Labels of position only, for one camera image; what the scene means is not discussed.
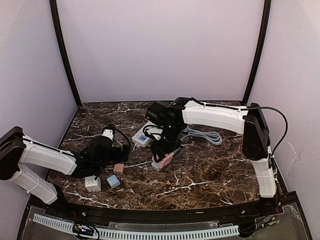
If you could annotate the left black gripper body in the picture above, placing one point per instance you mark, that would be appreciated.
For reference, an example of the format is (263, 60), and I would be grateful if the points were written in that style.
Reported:
(100, 144)

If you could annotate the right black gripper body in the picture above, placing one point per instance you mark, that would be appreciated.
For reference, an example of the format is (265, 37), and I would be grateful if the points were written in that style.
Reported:
(163, 151)

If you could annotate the grey-blue power strip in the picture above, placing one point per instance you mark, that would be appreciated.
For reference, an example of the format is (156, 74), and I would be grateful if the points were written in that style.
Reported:
(155, 166)

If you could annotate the large pink cube socket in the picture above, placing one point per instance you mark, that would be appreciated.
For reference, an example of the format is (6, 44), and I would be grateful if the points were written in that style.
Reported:
(165, 161)

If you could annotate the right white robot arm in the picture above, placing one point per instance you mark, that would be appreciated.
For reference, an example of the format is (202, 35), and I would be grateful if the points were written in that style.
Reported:
(248, 121)

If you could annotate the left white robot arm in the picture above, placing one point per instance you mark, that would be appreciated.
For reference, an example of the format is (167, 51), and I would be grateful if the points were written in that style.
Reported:
(17, 150)

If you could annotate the small blue plug adapter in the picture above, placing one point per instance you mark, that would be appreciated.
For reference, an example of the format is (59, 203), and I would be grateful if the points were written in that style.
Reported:
(113, 181)

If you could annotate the small pink plug adapter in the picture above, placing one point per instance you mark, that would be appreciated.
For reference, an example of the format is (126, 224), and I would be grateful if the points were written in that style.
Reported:
(119, 168)

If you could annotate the white cube socket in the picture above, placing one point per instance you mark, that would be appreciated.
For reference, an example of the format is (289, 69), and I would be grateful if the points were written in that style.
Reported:
(92, 184)

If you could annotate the white multicolour power strip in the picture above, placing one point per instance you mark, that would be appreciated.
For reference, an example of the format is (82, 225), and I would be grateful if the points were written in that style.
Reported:
(142, 138)

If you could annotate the small circuit board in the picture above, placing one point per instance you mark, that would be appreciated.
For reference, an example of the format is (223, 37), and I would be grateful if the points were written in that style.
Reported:
(81, 229)

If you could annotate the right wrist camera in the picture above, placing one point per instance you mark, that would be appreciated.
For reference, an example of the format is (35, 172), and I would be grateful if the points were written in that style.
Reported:
(152, 131)

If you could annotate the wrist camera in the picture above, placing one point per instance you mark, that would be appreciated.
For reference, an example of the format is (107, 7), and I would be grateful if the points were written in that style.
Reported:
(152, 131)
(109, 132)

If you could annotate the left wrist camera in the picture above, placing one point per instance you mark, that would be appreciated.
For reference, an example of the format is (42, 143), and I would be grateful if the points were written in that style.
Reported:
(109, 132)

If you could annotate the white slotted cable duct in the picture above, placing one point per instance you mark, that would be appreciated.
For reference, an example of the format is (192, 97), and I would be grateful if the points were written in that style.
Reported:
(127, 231)

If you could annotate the black front table rail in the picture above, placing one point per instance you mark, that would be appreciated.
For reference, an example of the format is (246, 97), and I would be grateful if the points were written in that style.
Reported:
(238, 214)

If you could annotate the left black frame post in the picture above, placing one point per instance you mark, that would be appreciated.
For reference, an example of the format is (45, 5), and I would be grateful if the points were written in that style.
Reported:
(63, 52)

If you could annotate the black frame post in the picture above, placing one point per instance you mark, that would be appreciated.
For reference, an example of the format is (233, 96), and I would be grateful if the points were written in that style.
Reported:
(63, 52)
(258, 50)

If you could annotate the right black frame post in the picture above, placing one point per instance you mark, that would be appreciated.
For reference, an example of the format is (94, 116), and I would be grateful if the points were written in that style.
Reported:
(258, 50)

